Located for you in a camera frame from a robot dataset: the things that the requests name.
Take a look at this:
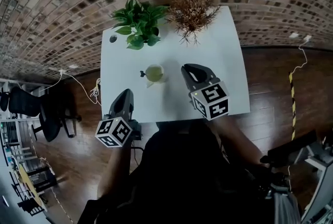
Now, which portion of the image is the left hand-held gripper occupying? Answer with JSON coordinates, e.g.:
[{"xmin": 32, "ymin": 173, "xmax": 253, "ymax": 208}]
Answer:
[{"xmin": 95, "ymin": 88, "xmax": 143, "ymax": 148}]

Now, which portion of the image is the black cable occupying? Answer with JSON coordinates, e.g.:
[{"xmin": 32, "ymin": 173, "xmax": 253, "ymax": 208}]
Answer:
[{"xmin": 130, "ymin": 139, "xmax": 145, "ymax": 166}]

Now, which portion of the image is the white table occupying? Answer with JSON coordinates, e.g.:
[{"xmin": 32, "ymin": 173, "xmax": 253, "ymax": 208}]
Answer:
[{"xmin": 100, "ymin": 5, "xmax": 251, "ymax": 123}]

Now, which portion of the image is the person's left forearm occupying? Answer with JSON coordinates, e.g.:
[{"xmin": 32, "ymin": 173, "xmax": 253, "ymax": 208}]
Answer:
[{"xmin": 97, "ymin": 139, "xmax": 133, "ymax": 200}]

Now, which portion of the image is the white desk frame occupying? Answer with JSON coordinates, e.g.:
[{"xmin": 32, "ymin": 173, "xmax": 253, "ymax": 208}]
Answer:
[{"xmin": 293, "ymin": 139, "xmax": 333, "ymax": 224}]

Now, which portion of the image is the yellow black striped floor tape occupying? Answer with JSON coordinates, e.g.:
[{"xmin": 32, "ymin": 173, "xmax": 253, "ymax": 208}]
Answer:
[{"xmin": 288, "ymin": 71, "xmax": 297, "ymax": 140}]

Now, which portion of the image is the white cup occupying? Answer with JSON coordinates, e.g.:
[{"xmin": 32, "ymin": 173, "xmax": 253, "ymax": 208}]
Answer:
[{"xmin": 144, "ymin": 64, "xmax": 167, "ymax": 88}]

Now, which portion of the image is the green potted plant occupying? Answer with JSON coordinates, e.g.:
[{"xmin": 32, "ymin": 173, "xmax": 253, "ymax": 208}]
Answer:
[{"xmin": 111, "ymin": 0, "xmax": 170, "ymax": 51}]

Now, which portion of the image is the brown dried potted plant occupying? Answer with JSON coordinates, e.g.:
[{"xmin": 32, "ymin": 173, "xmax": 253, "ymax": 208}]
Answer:
[{"xmin": 166, "ymin": 0, "xmax": 222, "ymax": 46}]

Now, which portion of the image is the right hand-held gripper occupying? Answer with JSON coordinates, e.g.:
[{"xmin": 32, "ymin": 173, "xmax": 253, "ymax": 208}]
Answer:
[{"xmin": 181, "ymin": 63, "xmax": 230, "ymax": 121}]

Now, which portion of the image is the coiled white cable bundle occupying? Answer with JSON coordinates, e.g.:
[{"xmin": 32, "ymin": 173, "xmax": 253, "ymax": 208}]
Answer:
[{"xmin": 89, "ymin": 77, "xmax": 101, "ymax": 98}]

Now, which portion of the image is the person's right forearm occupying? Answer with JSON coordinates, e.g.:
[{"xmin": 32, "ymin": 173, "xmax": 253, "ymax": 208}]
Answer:
[{"xmin": 208, "ymin": 116, "xmax": 263, "ymax": 166}]

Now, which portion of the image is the black office chair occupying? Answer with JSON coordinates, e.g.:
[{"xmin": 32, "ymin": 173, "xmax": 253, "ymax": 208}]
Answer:
[{"xmin": 0, "ymin": 86, "xmax": 83, "ymax": 143}]

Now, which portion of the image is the thin white cable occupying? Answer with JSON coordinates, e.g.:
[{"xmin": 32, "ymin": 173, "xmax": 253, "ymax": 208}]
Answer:
[{"xmin": 287, "ymin": 40, "xmax": 309, "ymax": 75}]

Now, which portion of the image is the white shelf unit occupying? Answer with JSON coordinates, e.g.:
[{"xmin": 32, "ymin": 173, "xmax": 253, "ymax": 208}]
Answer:
[{"xmin": 0, "ymin": 79, "xmax": 58, "ymax": 218}]

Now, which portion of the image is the long white cable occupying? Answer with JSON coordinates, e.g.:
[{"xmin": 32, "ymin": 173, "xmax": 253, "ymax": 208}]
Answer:
[{"xmin": 39, "ymin": 70, "xmax": 102, "ymax": 106}]

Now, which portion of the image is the person's black clothing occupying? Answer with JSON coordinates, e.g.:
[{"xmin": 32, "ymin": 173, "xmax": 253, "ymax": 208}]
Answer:
[{"xmin": 83, "ymin": 121, "xmax": 287, "ymax": 224}]

